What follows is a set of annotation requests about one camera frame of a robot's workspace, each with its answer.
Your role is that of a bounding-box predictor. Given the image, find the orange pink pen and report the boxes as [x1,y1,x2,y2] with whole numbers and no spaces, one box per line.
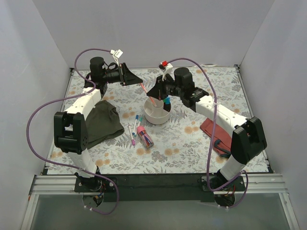
[139,83,158,107]

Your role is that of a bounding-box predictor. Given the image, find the blue black highlighter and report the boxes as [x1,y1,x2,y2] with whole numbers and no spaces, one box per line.
[164,102,171,112]

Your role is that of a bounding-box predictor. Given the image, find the white round organizer container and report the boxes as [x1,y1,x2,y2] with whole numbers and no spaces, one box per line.
[143,98,171,125]

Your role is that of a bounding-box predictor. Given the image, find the teal capped marker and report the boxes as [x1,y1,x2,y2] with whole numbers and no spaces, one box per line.
[137,117,143,127]

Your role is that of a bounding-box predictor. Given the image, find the blue capped marker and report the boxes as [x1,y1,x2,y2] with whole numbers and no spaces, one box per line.
[132,115,139,137]

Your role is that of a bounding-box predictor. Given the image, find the pink capped marker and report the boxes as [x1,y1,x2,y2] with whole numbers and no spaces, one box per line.
[128,125,136,147]

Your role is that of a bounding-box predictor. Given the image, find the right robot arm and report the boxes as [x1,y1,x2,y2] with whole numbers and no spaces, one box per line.
[147,67,267,191]

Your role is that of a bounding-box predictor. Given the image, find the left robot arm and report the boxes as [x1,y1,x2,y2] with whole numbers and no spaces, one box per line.
[54,57,143,192]

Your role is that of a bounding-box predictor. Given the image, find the pink lid pencil jar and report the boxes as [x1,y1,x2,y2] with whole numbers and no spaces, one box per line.
[137,126,154,149]

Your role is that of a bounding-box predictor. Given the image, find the dark green cloth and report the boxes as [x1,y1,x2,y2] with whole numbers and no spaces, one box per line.
[85,100,124,149]

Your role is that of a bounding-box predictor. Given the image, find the floral table mat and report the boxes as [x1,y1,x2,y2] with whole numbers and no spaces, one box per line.
[49,67,271,175]

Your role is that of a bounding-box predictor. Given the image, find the red cloth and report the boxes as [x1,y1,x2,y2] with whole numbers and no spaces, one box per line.
[200,118,232,159]

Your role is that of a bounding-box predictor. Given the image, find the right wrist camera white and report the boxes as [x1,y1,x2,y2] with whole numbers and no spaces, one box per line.
[158,61,173,81]

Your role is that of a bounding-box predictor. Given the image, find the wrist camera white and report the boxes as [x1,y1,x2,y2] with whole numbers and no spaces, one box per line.
[158,61,173,81]
[109,49,123,66]

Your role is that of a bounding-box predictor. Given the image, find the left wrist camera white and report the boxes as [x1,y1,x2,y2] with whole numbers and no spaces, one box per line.
[109,49,123,66]

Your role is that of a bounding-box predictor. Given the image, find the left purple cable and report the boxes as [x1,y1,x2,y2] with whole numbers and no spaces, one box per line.
[26,48,120,215]

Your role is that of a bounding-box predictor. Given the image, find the purple cable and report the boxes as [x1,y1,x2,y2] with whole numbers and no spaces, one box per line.
[170,57,249,210]
[26,48,120,215]

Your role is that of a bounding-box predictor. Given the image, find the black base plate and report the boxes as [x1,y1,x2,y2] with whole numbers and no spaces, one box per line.
[74,172,247,203]

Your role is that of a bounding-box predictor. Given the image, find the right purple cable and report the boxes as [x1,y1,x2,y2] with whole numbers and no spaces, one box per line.
[170,57,249,210]

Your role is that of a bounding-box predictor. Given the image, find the aluminium front rail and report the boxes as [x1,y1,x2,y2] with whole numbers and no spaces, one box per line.
[21,173,299,230]

